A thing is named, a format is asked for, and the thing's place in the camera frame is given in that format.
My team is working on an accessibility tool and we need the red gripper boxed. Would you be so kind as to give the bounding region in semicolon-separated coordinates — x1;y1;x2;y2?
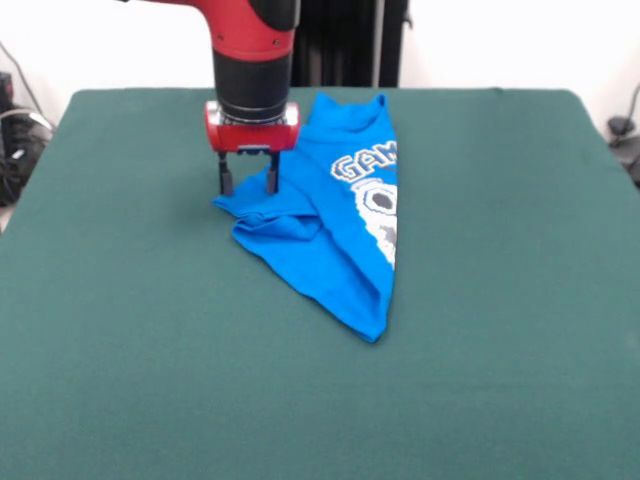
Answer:
203;99;303;197

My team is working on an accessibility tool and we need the blue GAME print t-shirt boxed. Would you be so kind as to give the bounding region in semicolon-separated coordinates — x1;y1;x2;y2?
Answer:
211;91;400;345

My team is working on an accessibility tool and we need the dark green table cloth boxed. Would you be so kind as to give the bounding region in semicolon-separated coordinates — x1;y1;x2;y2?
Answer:
0;87;640;480

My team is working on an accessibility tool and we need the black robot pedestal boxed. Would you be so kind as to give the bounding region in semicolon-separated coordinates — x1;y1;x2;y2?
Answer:
289;0;415;89

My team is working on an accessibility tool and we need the thin black cable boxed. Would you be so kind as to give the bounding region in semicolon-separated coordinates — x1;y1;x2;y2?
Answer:
0;42;49;121

